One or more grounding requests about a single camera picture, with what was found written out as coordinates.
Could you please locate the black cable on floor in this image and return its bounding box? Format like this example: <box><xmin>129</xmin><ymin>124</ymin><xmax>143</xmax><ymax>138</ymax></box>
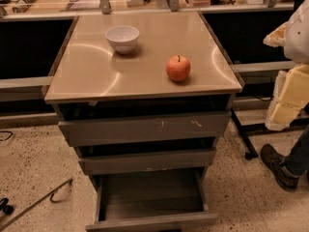
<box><xmin>0</xmin><ymin>130</ymin><xmax>14</xmax><ymax>143</ymax></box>

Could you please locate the black coiled tool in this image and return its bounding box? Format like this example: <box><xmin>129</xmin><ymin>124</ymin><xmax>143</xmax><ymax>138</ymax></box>
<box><xmin>12</xmin><ymin>0</ymin><xmax>37</xmax><ymax>14</ymax></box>

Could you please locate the middle grey drawer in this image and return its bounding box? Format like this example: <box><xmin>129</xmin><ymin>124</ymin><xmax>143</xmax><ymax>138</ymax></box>
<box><xmin>78</xmin><ymin>148</ymin><xmax>216</xmax><ymax>175</ymax></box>

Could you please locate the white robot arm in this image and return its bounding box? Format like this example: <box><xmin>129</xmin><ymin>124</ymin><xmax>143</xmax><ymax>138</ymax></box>
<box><xmin>263</xmin><ymin>0</ymin><xmax>309</xmax><ymax>131</ymax></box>

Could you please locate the bottom grey drawer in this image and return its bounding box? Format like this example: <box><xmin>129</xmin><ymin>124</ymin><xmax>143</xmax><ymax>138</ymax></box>
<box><xmin>86</xmin><ymin>168</ymin><xmax>218</xmax><ymax>232</ymax></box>

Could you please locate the white bowl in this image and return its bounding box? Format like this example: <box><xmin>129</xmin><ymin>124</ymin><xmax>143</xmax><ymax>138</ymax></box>
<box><xmin>105</xmin><ymin>26</ymin><xmax>140</xmax><ymax>54</ymax></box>

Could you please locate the jeans leg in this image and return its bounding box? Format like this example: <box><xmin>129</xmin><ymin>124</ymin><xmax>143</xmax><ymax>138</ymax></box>
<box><xmin>283</xmin><ymin>126</ymin><xmax>309</xmax><ymax>177</ymax></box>

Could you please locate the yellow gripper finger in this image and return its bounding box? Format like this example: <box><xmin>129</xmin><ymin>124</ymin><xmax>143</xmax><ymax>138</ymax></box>
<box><xmin>265</xmin><ymin>64</ymin><xmax>309</xmax><ymax>131</ymax></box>
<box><xmin>263</xmin><ymin>22</ymin><xmax>287</xmax><ymax>47</ymax></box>

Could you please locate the black object on floor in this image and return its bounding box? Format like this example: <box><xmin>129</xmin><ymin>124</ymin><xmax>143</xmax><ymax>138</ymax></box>
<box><xmin>0</xmin><ymin>198</ymin><xmax>14</xmax><ymax>215</ymax></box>

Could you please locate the black table leg frame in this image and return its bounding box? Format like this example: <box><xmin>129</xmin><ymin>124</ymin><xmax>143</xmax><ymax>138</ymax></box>
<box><xmin>231</xmin><ymin>110</ymin><xmax>309</xmax><ymax>160</ymax></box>

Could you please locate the grey drawer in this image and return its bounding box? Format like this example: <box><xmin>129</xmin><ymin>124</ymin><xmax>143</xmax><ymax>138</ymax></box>
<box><xmin>78</xmin><ymin>148</ymin><xmax>216</xmax><ymax>175</ymax></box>
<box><xmin>59</xmin><ymin>111</ymin><xmax>231</xmax><ymax>147</ymax></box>
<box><xmin>86</xmin><ymin>168</ymin><xmax>218</xmax><ymax>232</ymax></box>

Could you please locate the grey drawer cabinet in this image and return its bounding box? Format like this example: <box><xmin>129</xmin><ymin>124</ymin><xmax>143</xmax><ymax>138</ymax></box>
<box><xmin>43</xmin><ymin>11</ymin><xmax>243</xmax><ymax>232</ymax></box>

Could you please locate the top grey drawer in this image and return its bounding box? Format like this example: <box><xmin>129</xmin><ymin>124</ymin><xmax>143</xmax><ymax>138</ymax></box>
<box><xmin>59</xmin><ymin>111</ymin><xmax>231</xmax><ymax>147</ymax></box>

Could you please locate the brown shoe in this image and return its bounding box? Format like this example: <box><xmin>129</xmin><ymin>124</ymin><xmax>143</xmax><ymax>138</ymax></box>
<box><xmin>261</xmin><ymin>144</ymin><xmax>299</xmax><ymax>191</ymax></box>

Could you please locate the red apple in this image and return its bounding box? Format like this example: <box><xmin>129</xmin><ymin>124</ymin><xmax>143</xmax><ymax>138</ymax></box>
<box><xmin>166</xmin><ymin>55</ymin><xmax>191</xmax><ymax>82</ymax></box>

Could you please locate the metal rod with hook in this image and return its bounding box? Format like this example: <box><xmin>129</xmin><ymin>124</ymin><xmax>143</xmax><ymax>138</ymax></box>
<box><xmin>0</xmin><ymin>177</ymin><xmax>73</xmax><ymax>232</ymax></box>

